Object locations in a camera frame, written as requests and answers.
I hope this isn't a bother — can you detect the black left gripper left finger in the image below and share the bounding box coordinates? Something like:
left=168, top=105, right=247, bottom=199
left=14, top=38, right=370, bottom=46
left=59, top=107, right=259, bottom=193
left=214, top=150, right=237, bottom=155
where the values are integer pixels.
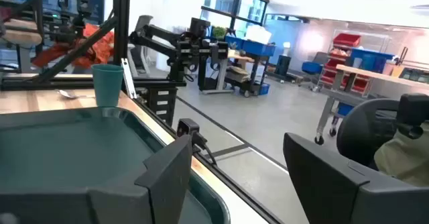
left=0, top=135, right=194, bottom=224

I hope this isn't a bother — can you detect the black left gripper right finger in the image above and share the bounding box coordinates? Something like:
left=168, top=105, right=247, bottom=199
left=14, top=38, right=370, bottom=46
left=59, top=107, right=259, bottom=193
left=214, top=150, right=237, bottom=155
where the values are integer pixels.
left=283, top=132, right=429, bottom=224

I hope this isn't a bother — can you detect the dark teal plastic cup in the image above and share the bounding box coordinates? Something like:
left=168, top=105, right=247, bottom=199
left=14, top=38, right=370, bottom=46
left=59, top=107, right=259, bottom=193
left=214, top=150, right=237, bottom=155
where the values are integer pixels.
left=91, top=64, right=125, bottom=108

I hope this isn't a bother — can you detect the metal spoon with orange handle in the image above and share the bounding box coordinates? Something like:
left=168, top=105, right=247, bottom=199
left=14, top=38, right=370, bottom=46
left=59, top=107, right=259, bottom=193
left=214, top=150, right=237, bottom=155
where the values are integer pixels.
left=55, top=89, right=97, bottom=100

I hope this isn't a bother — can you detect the dark green plastic tray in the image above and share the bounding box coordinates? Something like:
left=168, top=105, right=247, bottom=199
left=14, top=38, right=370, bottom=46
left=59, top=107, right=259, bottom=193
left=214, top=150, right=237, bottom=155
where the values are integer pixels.
left=0, top=106, right=231, bottom=224

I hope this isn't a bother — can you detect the black office chair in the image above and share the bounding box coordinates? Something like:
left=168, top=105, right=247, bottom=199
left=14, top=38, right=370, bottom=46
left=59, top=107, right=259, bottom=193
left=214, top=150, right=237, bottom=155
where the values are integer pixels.
left=336, top=93, right=429, bottom=171

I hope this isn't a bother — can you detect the olive green garment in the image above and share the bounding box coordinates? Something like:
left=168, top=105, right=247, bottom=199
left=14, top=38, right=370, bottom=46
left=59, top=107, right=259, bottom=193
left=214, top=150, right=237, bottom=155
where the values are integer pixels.
left=373, top=121, right=429, bottom=188

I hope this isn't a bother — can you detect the black drawer cabinet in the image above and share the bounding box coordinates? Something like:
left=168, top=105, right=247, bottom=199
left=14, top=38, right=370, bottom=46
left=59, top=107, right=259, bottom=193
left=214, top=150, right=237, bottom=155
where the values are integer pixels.
left=146, top=87, right=178, bottom=127

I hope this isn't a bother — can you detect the white flat strip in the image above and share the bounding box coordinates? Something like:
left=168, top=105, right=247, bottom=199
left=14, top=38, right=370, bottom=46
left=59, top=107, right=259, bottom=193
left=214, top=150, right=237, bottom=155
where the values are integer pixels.
left=120, top=58, right=137, bottom=100

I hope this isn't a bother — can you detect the wooden top metal workbench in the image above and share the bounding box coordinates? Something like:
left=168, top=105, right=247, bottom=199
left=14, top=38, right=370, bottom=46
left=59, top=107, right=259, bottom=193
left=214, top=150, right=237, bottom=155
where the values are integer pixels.
left=314, top=64, right=429, bottom=146

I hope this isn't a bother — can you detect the blue storage bin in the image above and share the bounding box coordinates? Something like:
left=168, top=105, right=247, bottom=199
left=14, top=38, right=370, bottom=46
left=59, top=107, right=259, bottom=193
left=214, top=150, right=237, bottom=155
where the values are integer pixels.
left=241, top=39, right=276, bottom=57
left=301, top=61, right=323, bottom=74
left=225, top=35, right=245, bottom=50

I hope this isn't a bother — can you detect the large blue crate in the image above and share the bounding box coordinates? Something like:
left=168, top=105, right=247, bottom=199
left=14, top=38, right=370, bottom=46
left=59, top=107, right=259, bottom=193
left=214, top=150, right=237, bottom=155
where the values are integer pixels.
left=350, top=48, right=395, bottom=73

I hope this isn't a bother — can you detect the orange fabric bundle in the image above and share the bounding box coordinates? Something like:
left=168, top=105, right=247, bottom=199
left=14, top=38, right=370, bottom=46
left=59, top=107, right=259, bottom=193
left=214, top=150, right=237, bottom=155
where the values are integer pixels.
left=32, top=23, right=115, bottom=70

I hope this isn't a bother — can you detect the rack of red bins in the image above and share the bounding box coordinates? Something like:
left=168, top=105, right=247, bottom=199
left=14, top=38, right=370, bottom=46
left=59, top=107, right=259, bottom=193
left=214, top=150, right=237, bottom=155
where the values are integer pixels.
left=320, top=32, right=371, bottom=96

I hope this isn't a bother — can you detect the grey office chair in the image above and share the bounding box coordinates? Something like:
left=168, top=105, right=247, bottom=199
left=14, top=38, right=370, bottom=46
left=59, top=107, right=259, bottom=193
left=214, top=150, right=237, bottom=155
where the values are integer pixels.
left=129, top=15, right=154, bottom=77

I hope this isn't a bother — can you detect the white plastic container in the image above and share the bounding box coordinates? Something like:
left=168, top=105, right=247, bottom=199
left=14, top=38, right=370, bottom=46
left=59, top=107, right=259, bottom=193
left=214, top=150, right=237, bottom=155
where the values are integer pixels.
left=246, top=25, right=272, bottom=44

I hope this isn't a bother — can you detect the black camera cable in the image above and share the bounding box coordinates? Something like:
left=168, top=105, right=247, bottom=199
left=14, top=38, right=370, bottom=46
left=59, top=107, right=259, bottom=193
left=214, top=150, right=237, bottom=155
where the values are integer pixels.
left=194, top=133, right=218, bottom=166

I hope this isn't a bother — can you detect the small black table camera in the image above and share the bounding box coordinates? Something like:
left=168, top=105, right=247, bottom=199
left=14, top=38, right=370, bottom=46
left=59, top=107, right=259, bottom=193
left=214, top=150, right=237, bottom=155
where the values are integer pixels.
left=176, top=118, right=201, bottom=148

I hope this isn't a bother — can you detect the black aluminium rig frame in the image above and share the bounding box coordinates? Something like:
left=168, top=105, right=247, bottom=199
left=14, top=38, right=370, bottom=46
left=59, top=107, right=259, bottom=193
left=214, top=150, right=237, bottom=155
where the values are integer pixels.
left=0, top=0, right=286, bottom=224

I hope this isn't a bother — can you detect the black window frame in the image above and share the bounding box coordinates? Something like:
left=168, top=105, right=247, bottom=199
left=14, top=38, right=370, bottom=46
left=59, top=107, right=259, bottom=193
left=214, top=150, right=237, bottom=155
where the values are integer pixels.
left=200, top=0, right=269, bottom=34

